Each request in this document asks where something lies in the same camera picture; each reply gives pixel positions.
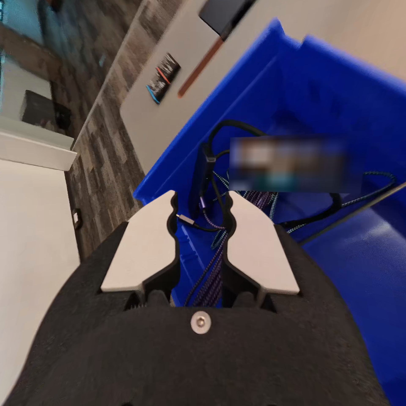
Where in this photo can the orange striped black battery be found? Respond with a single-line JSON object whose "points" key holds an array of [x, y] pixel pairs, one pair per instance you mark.
{"points": [[168, 68]]}

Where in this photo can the blue plastic bin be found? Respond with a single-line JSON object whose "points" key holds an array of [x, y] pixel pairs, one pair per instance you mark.
{"points": [[333, 95]]}

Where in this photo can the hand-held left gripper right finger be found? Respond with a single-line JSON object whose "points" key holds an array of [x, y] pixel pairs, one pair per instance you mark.
{"points": [[260, 247]]}

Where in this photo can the small black device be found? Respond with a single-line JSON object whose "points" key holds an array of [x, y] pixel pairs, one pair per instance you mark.
{"points": [[76, 219]]}

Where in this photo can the black flat panel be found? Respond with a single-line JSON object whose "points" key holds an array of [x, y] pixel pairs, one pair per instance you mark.
{"points": [[225, 16]]}

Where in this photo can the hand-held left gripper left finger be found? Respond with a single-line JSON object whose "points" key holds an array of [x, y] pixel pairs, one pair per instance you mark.
{"points": [[142, 247]]}

